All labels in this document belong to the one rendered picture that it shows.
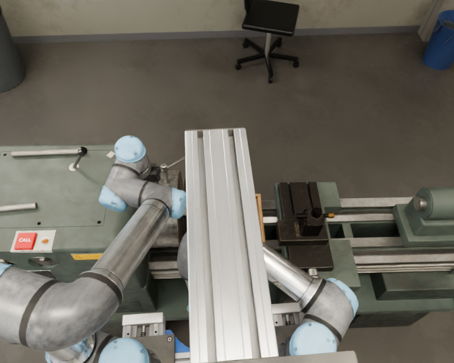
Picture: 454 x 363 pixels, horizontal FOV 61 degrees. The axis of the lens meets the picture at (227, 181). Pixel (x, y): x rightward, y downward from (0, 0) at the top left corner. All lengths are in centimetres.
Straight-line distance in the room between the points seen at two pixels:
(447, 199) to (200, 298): 148
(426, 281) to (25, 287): 180
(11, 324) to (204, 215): 39
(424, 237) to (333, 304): 88
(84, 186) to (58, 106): 233
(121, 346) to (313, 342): 50
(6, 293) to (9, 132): 303
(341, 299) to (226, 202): 73
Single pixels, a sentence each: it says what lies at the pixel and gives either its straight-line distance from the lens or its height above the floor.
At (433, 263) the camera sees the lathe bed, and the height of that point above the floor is 79.
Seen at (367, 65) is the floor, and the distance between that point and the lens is 427.
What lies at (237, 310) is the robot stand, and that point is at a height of 203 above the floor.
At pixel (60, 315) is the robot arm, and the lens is 72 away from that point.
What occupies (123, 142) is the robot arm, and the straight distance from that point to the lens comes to 103.
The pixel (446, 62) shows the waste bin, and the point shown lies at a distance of 448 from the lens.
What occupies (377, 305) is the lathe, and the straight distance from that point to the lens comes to 215.
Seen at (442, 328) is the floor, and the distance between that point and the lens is 288.
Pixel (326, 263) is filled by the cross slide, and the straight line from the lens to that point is 166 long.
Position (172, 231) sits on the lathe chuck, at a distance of 147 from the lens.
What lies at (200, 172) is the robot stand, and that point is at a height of 201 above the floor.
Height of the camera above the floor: 244
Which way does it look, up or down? 55 degrees down
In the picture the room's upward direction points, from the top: 2 degrees clockwise
